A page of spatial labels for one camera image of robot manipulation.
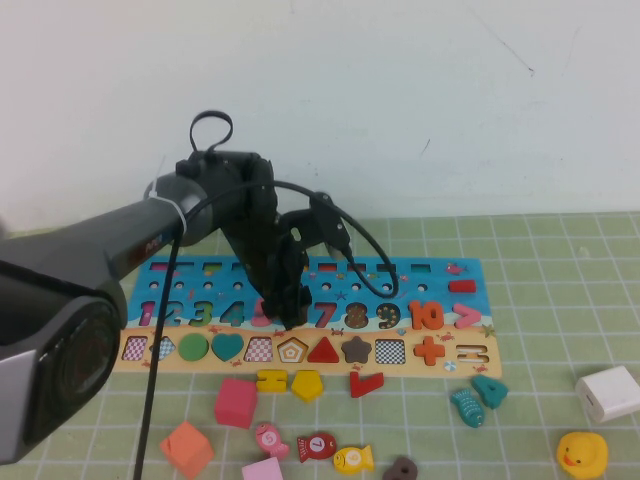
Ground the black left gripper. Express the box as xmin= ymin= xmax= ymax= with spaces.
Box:
xmin=221 ymin=188 xmax=313 ymax=331

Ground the pink number five piece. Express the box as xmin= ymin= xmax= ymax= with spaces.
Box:
xmin=251 ymin=298 xmax=274 ymax=328

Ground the red triangle piece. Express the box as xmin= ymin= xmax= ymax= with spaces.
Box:
xmin=306 ymin=336 xmax=342 ymax=365

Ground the yellow equals sign piece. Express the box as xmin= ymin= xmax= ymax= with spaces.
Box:
xmin=255 ymin=368 xmax=289 ymax=394

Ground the blue wooden puzzle board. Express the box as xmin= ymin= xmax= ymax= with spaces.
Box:
xmin=114 ymin=257 xmax=504 ymax=379

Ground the yellow pentagon piece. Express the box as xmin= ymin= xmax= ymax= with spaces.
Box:
xmin=290 ymin=369 xmax=322 ymax=403

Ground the brown star piece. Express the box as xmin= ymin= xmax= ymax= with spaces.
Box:
xmin=340 ymin=335 xmax=374 ymax=365

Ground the green circle piece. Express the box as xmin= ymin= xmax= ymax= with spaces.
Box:
xmin=177 ymin=332 xmax=212 ymax=363

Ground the red number seven piece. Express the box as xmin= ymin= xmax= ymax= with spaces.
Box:
xmin=349 ymin=370 xmax=386 ymax=399

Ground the orange number ten piece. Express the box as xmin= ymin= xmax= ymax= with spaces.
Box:
xmin=407 ymin=299 xmax=446 ymax=332

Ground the orange plus sign piece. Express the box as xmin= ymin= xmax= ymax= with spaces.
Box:
xmin=413 ymin=335 xmax=447 ymax=367

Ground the pink greater-than sign piece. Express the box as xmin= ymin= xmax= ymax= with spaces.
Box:
xmin=452 ymin=302 xmax=483 ymax=330

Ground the brown number eight piece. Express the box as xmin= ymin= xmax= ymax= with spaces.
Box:
xmin=382 ymin=454 xmax=419 ymax=480

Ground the teal number four piece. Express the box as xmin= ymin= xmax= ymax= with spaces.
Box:
xmin=470 ymin=373 xmax=510 ymax=410

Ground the pink square block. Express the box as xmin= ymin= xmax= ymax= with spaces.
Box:
xmin=214 ymin=377 xmax=259 ymax=430

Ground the pink wooden fish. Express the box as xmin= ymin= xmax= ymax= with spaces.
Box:
xmin=254 ymin=422 xmax=292 ymax=462

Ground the red wooden fish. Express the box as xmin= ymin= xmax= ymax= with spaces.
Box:
xmin=297 ymin=431 xmax=339 ymax=463

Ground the white zip tie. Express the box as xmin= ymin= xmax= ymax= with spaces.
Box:
xmin=148 ymin=156 xmax=189 ymax=237

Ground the yellow wooden fish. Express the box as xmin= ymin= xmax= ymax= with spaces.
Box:
xmin=332 ymin=444 xmax=376 ymax=476

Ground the light pink block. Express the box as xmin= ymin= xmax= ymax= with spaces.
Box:
xmin=240 ymin=455 xmax=286 ymax=480

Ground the orange wooden block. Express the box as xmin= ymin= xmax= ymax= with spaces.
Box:
xmin=159 ymin=420 xmax=216 ymax=480

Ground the teal wooden fish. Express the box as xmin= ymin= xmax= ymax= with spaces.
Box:
xmin=449 ymin=388 xmax=486 ymax=429

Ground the green checked tablecloth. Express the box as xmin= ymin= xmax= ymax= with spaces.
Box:
xmin=0 ymin=212 xmax=640 ymax=480

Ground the yellow rubber duck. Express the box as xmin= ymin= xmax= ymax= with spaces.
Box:
xmin=555 ymin=430 xmax=610 ymax=480

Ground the white charger block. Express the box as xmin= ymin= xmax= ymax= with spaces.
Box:
xmin=573 ymin=364 xmax=640 ymax=424

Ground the black cable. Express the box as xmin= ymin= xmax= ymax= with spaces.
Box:
xmin=131 ymin=109 xmax=401 ymax=480

